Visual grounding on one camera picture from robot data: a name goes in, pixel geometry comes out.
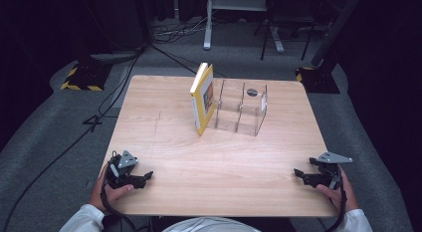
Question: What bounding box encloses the clear acrylic book rack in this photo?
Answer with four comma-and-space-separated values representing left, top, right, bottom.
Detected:
207, 79, 269, 137

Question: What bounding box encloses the black chair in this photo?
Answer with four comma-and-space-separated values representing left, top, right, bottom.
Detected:
253, 0, 317, 62

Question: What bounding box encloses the person's white shirt torso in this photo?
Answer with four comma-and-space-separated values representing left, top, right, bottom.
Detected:
161, 216, 264, 232

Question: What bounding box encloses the striped black stand base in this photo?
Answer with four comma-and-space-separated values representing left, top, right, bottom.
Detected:
296, 66, 341, 95
60, 59, 113, 93

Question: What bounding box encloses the person's right hand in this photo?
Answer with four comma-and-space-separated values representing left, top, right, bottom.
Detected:
316, 167, 360, 214

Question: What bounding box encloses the long black floor cable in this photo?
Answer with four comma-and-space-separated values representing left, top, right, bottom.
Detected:
0, 46, 147, 232

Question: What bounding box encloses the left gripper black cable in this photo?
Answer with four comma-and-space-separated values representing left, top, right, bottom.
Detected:
100, 182, 137, 232

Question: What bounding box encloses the white metal desk frame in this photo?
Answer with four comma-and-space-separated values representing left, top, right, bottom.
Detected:
202, 0, 287, 55

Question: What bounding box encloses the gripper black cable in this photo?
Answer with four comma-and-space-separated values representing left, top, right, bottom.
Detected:
100, 182, 137, 232
326, 183, 348, 232

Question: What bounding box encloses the dark slanted stand pole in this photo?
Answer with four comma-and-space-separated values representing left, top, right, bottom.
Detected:
311, 0, 366, 68

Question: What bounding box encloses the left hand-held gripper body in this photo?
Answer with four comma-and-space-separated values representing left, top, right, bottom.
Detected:
105, 149, 143, 190

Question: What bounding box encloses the bundle of floor cables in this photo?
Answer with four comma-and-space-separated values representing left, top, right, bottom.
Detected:
151, 15, 215, 45

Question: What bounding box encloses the person's left hand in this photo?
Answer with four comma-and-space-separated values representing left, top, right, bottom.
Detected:
88, 162, 135, 214

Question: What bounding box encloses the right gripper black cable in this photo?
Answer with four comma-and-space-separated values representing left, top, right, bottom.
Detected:
326, 183, 348, 232

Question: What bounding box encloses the yellow book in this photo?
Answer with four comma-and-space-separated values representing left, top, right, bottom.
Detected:
189, 62, 216, 136

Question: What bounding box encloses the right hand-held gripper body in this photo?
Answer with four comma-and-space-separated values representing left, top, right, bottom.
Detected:
308, 151, 353, 191

